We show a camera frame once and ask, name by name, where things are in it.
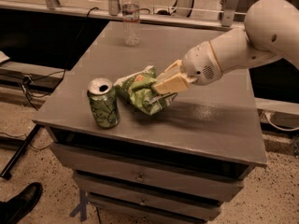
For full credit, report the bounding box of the middle grey drawer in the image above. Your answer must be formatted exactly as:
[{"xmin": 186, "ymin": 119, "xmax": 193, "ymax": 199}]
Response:
[{"xmin": 73, "ymin": 173, "xmax": 221, "ymax": 222}]

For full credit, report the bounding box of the grey drawer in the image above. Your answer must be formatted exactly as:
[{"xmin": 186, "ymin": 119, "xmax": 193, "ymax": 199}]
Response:
[
  {"xmin": 73, "ymin": 173, "xmax": 221, "ymax": 222},
  {"xmin": 88, "ymin": 193, "xmax": 206, "ymax": 224},
  {"xmin": 50, "ymin": 143, "xmax": 244, "ymax": 202}
]

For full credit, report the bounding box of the green soda can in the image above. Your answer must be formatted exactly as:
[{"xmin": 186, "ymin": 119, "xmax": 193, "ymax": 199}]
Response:
[{"xmin": 87, "ymin": 77, "xmax": 120, "ymax": 129}]

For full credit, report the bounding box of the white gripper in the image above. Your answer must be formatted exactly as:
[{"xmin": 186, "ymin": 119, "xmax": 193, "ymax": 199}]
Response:
[{"xmin": 151, "ymin": 41, "xmax": 222, "ymax": 94}]

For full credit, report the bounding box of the black shoe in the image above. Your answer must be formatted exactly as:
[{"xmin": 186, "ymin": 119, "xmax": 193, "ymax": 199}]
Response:
[{"xmin": 0, "ymin": 182, "xmax": 43, "ymax": 224}]

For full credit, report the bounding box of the black cable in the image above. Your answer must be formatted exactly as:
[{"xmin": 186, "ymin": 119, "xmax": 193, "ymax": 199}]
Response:
[{"xmin": 17, "ymin": 7, "xmax": 100, "ymax": 112}]

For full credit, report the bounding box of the green jalapeno chip bag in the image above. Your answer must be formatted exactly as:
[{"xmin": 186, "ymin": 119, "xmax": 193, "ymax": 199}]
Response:
[{"xmin": 114, "ymin": 65, "xmax": 177, "ymax": 116}]

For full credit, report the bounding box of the top grey drawer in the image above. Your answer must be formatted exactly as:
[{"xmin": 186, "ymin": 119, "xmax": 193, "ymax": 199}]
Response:
[{"xmin": 50, "ymin": 143, "xmax": 244, "ymax": 202}]

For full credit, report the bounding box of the black metal table leg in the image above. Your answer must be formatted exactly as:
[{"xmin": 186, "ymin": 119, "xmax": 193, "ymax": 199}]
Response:
[{"xmin": 0, "ymin": 125, "xmax": 41, "ymax": 180}]

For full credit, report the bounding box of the bottom grey drawer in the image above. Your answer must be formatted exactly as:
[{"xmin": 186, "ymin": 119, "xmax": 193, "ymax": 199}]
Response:
[{"xmin": 88, "ymin": 193, "xmax": 206, "ymax": 224}]

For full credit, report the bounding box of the clear plastic water bottle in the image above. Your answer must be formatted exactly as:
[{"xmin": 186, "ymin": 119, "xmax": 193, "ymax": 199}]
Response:
[{"xmin": 121, "ymin": 0, "xmax": 140, "ymax": 46}]

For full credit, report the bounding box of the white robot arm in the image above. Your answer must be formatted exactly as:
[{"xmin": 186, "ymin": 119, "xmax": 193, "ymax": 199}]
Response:
[{"xmin": 152, "ymin": 0, "xmax": 299, "ymax": 94}]

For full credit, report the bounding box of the white cable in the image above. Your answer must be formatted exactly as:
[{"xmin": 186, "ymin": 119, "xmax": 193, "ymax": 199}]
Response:
[{"xmin": 263, "ymin": 110, "xmax": 299, "ymax": 133}]

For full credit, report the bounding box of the grey drawer cabinet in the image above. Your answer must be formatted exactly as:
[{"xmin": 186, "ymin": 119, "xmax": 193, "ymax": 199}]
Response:
[{"xmin": 32, "ymin": 21, "xmax": 268, "ymax": 224}]

